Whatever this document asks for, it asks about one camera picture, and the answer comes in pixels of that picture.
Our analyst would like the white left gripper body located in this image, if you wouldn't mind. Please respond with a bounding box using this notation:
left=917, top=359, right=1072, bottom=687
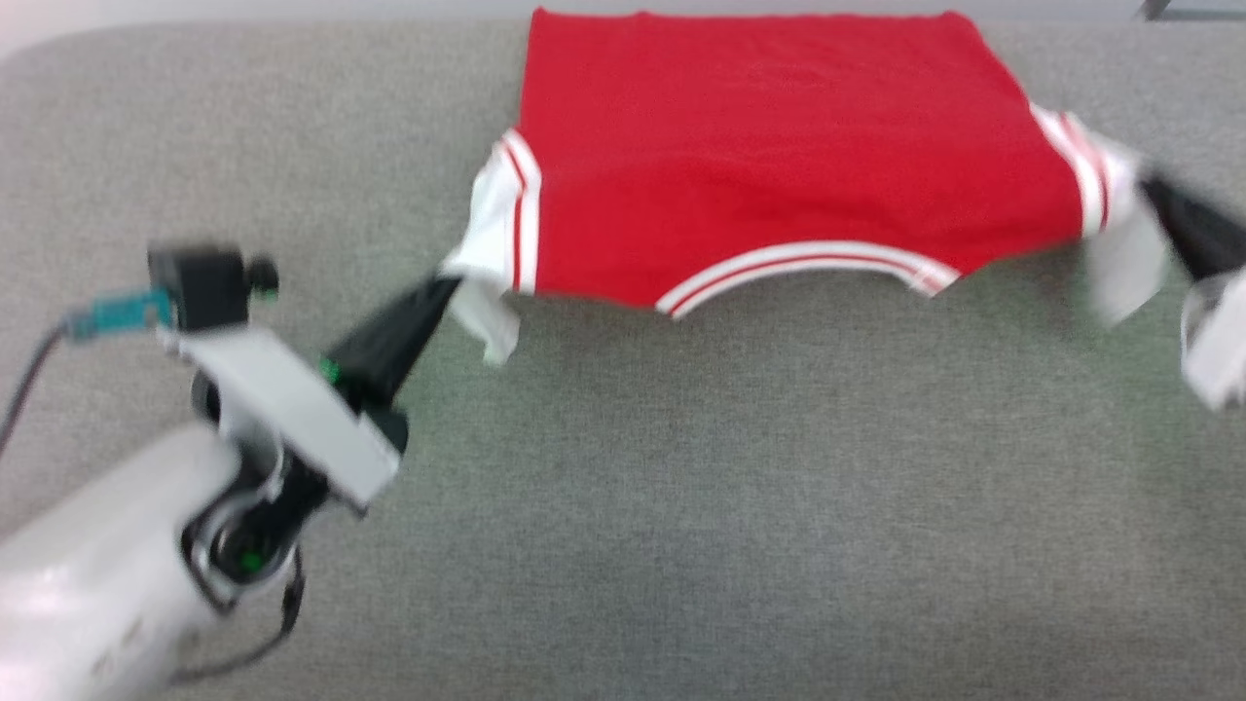
left=159, top=324, right=410, bottom=614

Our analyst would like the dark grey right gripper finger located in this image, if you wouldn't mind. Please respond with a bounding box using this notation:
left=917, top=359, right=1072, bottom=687
left=1137, top=173, right=1246, bottom=285

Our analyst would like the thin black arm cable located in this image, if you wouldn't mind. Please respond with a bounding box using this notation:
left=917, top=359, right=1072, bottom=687
left=165, top=550, right=309, bottom=684

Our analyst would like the teal cable connector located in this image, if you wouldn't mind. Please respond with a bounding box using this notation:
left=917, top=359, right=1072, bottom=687
left=62, top=290, right=173, bottom=344

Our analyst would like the thin black camera cable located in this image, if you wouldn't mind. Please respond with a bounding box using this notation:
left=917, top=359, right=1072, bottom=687
left=0, top=324, right=71, bottom=461

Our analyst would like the red and white shirt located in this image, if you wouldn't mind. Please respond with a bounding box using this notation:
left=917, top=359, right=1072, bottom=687
left=438, top=8, right=1171, bottom=368

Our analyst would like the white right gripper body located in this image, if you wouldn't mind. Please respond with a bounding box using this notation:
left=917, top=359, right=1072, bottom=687
left=1178, top=271, right=1246, bottom=412

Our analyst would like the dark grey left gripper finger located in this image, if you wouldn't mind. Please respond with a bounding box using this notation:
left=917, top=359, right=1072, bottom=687
left=324, top=275, right=465, bottom=410

